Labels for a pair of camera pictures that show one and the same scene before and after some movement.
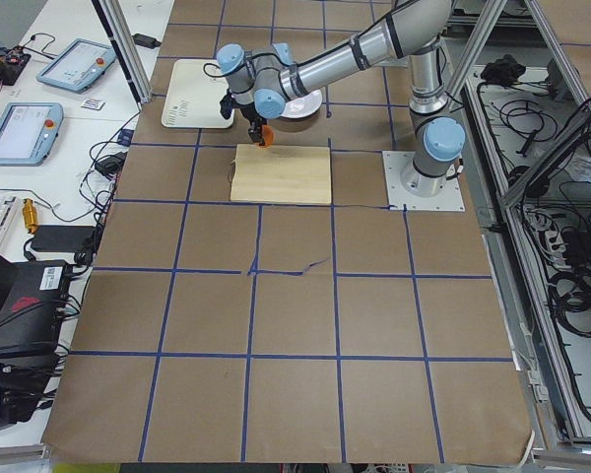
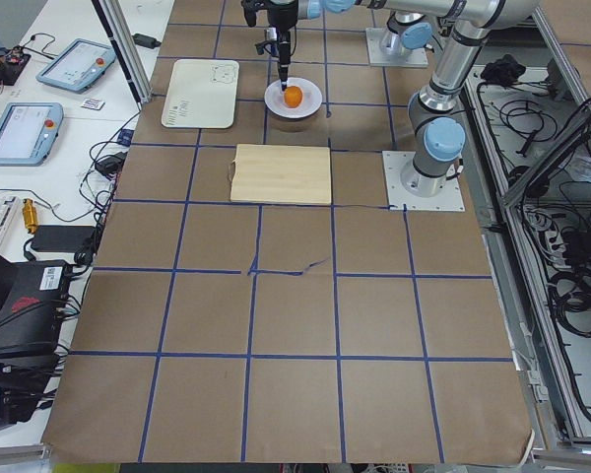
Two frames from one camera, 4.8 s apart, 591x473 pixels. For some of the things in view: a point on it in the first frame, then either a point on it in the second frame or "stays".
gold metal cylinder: (30, 215) stays
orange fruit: (268, 135) to (293, 96)
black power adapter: (146, 41) stays
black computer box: (30, 314) stays
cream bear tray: (192, 95) stays
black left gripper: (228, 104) to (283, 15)
